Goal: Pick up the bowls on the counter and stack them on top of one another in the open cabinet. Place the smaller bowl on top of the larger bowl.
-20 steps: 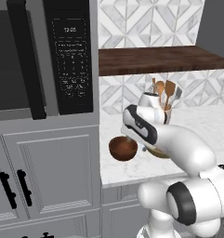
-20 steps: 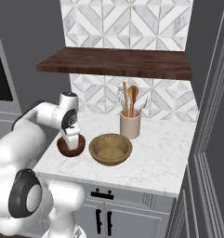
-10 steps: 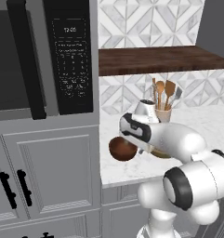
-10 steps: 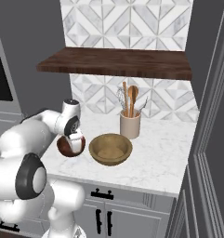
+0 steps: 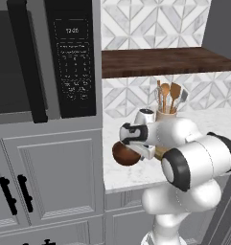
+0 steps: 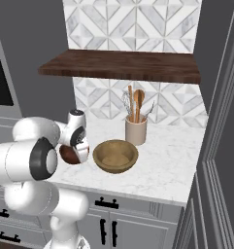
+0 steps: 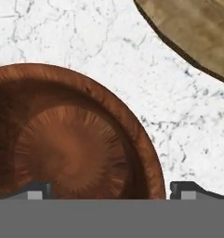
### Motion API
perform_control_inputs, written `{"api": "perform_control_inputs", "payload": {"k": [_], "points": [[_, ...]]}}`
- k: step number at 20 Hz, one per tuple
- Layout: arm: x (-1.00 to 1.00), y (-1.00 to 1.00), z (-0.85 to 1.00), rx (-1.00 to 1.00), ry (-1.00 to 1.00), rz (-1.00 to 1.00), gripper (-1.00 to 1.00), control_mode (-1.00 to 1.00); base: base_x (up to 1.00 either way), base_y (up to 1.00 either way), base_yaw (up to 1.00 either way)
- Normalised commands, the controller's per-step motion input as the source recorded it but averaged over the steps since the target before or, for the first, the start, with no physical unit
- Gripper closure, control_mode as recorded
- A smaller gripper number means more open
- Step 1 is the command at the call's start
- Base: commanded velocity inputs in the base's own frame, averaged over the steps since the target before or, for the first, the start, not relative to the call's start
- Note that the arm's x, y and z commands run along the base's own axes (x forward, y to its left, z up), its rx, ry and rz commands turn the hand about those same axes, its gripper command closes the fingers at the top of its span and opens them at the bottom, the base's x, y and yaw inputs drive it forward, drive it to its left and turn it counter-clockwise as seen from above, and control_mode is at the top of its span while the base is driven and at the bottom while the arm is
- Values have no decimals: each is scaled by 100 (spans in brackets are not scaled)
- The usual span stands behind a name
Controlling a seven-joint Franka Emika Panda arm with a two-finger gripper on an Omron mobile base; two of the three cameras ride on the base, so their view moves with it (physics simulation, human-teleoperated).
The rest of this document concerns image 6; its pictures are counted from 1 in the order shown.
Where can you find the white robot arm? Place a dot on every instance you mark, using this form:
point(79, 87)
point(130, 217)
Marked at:
point(21, 162)

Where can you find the grey wall oven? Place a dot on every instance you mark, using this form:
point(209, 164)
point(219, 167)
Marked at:
point(2, 84)

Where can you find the dark wooden shelf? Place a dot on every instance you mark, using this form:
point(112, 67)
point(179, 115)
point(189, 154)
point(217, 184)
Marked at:
point(128, 66)

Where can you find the beige utensil pot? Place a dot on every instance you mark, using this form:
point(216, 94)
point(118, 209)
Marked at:
point(136, 133)

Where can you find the wooden spoon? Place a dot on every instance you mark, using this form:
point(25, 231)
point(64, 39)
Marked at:
point(139, 99)

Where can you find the wooden spatula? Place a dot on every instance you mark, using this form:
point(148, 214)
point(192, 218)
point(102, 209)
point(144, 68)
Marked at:
point(131, 103)

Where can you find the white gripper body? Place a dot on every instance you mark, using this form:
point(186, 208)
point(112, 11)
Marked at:
point(83, 149)

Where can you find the olive wooden large bowl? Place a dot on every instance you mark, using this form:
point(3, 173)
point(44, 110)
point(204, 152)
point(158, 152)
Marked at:
point(115, 159)

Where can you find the grey cabinet door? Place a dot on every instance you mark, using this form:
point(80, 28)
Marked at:
point(218, 162)

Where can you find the grey drawer front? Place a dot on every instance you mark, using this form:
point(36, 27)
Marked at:
point(21, 219)
point(27, 235)
point(138, 204)

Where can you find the metal whisk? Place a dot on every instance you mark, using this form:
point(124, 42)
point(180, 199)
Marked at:
point(127, 99)

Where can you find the grey cupboard door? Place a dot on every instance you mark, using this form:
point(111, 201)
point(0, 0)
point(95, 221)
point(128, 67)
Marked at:
point(144, 233)
point(94, 230)

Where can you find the dark brown small bowl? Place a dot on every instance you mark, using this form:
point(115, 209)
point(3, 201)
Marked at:
point(68, 155)

